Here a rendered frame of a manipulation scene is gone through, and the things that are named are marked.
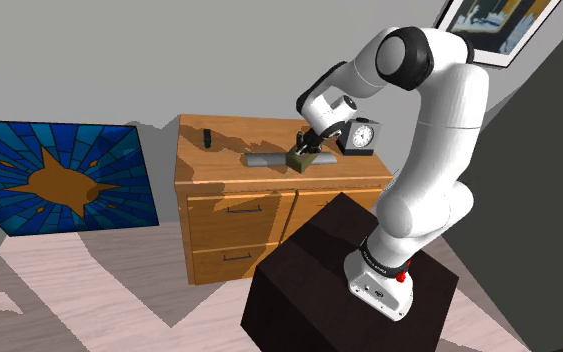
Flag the blue star wall picture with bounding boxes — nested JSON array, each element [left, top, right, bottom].
[[0, 120, 160, 238]]

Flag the wooden chest of drawers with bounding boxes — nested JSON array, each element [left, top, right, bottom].
[[174, 113, 395, 286]]

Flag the white framed wall picture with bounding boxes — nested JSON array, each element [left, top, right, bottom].
[[433, 0, 563, 69]]

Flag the olive green box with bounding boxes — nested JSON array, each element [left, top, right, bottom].
[[285, 148, 318, 174]]

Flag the dark robot stand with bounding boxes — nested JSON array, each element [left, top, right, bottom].
[[240, 191, 460, 352]]

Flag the dark alarm clock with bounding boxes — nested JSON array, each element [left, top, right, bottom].
[[335, 116, 382, 157]]

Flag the grey cylinder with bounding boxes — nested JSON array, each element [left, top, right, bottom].
[[244, 151, 338, 169]]

